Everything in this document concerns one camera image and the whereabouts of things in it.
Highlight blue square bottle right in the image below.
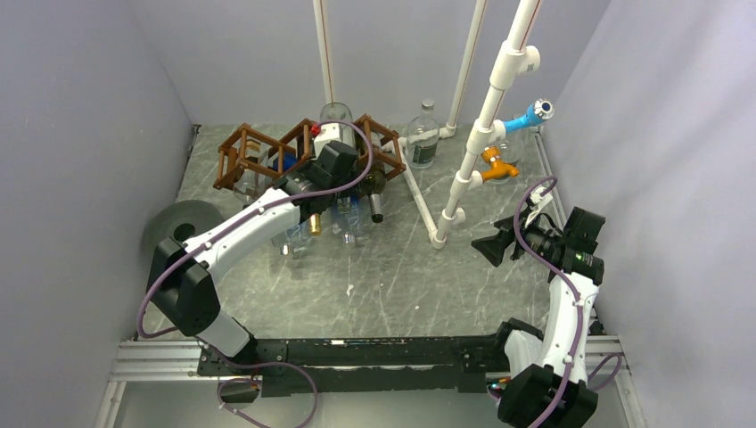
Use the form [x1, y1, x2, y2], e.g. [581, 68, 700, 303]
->
[331, 197, 360, 246]

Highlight orange pipe tap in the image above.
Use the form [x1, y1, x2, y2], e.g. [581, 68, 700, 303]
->
[481, 146, 520, 182]

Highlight blue pipe valve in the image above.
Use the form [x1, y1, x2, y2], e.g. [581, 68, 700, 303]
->
[504, 98, 555, 134]

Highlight wide clear jar bottle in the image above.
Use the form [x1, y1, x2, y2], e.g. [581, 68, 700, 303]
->
[493, 116, 525, 184]

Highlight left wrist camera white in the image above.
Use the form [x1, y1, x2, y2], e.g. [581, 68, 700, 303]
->
[312, 123, 343, 158]

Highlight standing clear flask bottle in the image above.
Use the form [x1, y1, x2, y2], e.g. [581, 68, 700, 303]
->
[406, 98, 440, 169]

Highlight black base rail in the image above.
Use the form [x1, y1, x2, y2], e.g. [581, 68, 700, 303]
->
[197, 334, 510, 398]

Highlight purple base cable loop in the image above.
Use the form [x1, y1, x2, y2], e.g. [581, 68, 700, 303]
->
[216, 361, 320, 428]

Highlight green wine bottle silver cap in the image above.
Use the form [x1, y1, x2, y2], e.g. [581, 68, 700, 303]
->
[354, 135, 388, 224]

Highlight grey foam disc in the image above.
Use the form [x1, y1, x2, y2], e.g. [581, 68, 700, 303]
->
[140, 200, 225, 262]

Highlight dark bottle gold cap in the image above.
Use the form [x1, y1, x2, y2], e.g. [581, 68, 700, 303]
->
[307, 136, 325, 237]

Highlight clear bottle black cap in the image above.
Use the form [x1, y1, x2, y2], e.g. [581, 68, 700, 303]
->
[232, 164, 271, 206]

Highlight brown wooden wine rack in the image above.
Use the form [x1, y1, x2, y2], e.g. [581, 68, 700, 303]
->
[213, 114, 407, 191]

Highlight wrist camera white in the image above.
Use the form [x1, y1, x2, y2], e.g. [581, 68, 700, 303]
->
[312, 123, 343, 158]
[526, 185, 554, 217]

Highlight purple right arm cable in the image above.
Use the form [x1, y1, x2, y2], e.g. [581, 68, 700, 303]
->
[512, 176, 586, 428]

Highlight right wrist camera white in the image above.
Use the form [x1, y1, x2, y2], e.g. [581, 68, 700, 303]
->
[526, 185, 554, 217]

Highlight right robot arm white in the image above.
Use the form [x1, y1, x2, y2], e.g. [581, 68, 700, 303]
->
[471, 207, 605, 427]

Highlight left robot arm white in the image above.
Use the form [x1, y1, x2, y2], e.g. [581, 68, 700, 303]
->
[144, 141, 359, 375]

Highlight white PVC pipe frame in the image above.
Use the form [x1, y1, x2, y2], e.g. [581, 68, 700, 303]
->
[311, 0, 543, 251]

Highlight tall clear wine bottle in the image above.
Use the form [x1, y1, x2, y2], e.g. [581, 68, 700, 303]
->
[319, 103, 356, 148]

